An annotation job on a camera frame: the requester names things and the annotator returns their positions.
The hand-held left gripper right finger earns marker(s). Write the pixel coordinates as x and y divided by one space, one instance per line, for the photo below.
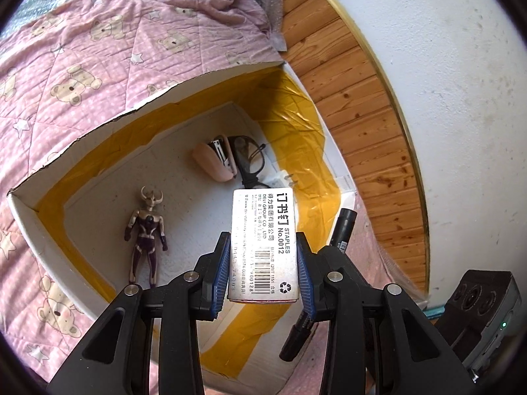
306 279

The white cardboard box yellow tape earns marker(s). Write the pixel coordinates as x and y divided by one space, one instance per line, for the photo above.
99 214

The black marker pen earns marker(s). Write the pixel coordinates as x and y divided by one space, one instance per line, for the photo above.
343 230

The pink bear print blanket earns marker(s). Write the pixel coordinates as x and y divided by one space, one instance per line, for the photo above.
82 49

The red white staples box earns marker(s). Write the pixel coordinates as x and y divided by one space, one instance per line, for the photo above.
263 247

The pale pink stapler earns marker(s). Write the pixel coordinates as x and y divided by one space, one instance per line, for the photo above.
210 162

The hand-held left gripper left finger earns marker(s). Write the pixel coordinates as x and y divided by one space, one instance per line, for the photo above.
220 279

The silver purple toy figure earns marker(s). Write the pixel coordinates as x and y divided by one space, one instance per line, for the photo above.
146 230

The black frame glasses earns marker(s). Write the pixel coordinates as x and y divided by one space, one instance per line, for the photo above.
249 181

